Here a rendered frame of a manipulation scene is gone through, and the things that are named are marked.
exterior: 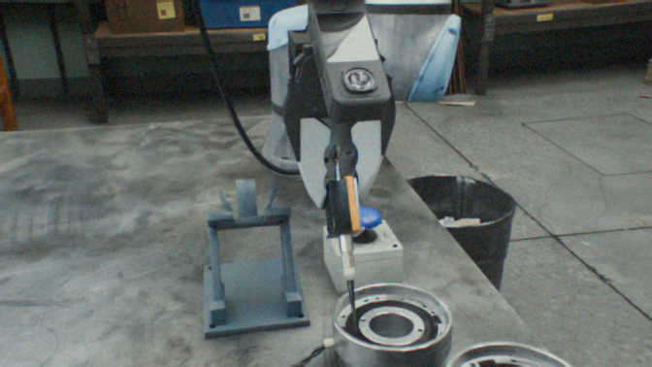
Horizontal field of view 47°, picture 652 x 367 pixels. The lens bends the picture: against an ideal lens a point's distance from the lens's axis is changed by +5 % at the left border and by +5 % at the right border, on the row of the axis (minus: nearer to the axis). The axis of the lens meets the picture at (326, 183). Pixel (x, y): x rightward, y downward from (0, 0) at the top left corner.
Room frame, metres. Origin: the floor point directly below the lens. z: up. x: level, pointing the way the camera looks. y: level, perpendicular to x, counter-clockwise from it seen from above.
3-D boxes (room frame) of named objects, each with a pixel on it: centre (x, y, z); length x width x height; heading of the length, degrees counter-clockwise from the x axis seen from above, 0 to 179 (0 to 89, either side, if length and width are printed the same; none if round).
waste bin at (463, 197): (1.71, -0.32, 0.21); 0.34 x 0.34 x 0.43
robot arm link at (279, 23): (1.03, 0.01, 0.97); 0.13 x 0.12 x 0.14; 76
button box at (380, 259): (0.68, -0.04, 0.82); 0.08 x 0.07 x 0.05; 11
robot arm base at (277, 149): (1.03, 0.02, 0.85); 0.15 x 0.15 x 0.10
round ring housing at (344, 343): (0.54, -0.06, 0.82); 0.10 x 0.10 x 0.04
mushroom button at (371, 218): (0.68, -0.04, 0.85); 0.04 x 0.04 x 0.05
